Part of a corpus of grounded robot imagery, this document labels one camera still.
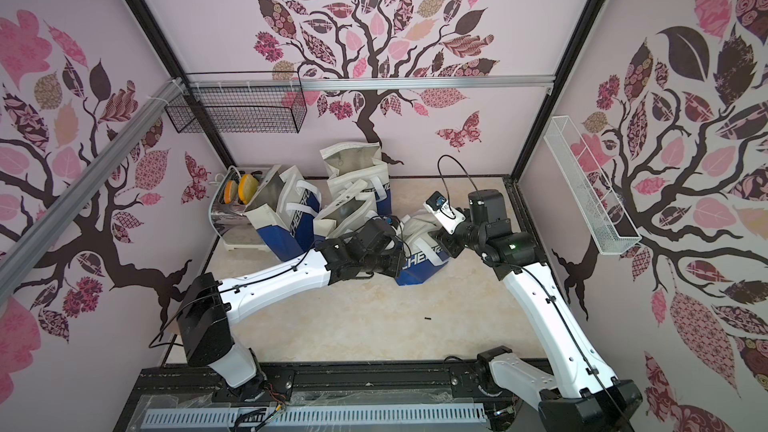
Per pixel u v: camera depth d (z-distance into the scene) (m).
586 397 0.36
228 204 0.91
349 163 0.94
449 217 0.60
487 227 0.51
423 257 0.80
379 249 0.61
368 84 0.93
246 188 0.91
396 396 0.72
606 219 0.75
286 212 0.81
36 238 0.52
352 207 0.79
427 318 0.85
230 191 0.90
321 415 0.70
